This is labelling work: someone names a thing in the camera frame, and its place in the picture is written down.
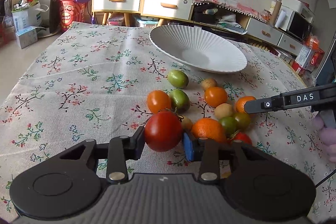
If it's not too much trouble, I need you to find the large orange mandarin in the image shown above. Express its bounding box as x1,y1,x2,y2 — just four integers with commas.
191,118,227,143

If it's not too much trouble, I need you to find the dark green tomato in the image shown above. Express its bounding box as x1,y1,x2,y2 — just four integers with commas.
219,117,237,137

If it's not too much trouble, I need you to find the small red tomato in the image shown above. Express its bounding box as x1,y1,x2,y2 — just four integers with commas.
231,131,252,145

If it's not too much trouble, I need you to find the tan longan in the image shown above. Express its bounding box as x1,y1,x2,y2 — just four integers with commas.
201,78,218,90
181,116,193,131
214,103,234,120

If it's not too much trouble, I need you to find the large red tomato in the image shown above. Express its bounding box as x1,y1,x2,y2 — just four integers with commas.
144,111,183,152

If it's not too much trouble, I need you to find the small orange mandarin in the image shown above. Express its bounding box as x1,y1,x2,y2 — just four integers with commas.
235,96,256,113

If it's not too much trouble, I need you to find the orange tomato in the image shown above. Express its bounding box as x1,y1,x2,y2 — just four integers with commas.
204,86,228,107
146,90,171,114

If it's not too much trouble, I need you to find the green fruit near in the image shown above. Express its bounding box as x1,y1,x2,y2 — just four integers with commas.
169,89,190,113

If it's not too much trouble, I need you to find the green fruit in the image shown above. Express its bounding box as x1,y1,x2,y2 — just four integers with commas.
169,89,190,113
167,69,189,89

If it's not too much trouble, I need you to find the floral tablecloth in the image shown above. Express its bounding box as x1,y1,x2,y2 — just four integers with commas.
0,21,336,222

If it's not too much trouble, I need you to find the green fruit far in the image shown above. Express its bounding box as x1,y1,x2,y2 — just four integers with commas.
167,69,189,89

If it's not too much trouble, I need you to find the white microwave oven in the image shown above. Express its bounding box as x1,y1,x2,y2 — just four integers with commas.
274,5,314,41

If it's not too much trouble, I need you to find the white ribbed plate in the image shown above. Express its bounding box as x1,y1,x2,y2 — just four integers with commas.
149,25,247,74

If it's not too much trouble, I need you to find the low tv cabinet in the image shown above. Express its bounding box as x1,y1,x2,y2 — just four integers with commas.
191,1,303,56

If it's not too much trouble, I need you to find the red drum box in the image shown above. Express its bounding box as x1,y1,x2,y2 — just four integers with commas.
60,0,86,32

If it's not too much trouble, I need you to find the white cardboard box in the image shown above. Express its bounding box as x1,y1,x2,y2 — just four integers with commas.
12,2,42,32

